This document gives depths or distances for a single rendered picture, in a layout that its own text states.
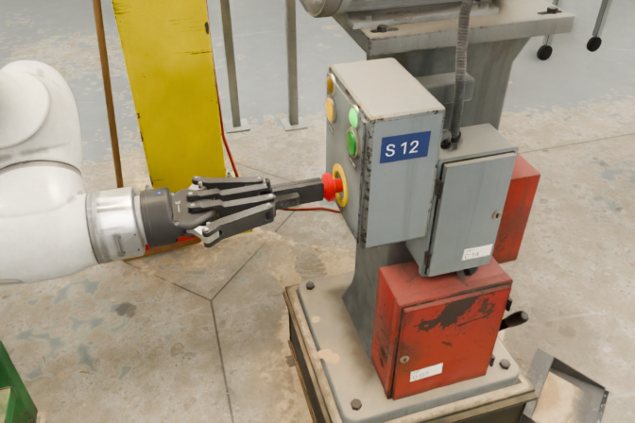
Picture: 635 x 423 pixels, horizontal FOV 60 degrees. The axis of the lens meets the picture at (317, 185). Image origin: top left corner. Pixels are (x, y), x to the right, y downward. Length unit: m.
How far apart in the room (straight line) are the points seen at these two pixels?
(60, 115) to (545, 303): 1.69
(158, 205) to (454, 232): 0.55
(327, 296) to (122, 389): 0.67
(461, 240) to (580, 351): 0.99
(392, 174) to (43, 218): 0.41
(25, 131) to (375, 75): 0.43
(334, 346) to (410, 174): 0.81
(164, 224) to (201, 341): 1.17
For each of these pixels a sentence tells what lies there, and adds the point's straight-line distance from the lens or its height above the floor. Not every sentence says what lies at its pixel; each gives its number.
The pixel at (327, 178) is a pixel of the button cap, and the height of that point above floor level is 0.99.
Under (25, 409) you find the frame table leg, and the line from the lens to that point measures 1.71.
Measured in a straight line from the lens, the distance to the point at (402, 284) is 1.13.
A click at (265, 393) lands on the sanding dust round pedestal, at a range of 1.71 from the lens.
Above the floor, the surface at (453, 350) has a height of 0.45.
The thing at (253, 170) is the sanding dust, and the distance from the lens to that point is 2.54.
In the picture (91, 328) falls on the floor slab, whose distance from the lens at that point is 1.98.
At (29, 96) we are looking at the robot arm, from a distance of 0.74.
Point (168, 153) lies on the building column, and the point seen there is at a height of 0.37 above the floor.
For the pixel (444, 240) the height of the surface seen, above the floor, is 0.76.
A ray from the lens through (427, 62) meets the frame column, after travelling 0.92.
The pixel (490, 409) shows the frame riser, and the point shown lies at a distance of 1.47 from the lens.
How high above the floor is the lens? 1.42
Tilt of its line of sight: 36 degrees down
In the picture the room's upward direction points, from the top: straight up
